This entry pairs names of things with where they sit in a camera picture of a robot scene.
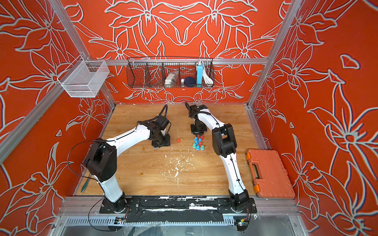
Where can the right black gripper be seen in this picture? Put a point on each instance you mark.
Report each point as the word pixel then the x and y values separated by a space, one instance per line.
pixel 193 131

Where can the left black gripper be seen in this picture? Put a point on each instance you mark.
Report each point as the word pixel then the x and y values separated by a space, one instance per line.
pixel 167 143

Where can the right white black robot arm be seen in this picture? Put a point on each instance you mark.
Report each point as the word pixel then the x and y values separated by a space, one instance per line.
pixel 224 145

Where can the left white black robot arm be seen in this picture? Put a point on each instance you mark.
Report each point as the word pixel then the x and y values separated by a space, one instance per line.
pixel 102 160

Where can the dark blue ball in basket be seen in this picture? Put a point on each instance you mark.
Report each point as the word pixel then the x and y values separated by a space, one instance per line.
pixel 190 82

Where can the silver pouch in basket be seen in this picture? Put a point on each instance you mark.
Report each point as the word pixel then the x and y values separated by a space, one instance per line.
pixel 171 79

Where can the light blue box in basket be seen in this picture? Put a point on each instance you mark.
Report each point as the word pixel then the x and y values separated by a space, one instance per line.
pixel 199 75

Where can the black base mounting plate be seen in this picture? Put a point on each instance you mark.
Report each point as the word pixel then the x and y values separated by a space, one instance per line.
pixel 180 209

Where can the dark blue round brush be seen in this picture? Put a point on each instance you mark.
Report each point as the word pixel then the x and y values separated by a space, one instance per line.
pixel 85 185

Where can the orange plastic tool case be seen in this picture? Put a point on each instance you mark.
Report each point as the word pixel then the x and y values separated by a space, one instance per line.
pixel 270 178

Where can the black wire wall basket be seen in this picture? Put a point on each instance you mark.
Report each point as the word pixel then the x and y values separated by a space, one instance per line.
pixel 170 72

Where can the clear plastic wall bin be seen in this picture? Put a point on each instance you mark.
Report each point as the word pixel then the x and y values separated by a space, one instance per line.
pixel 85 79

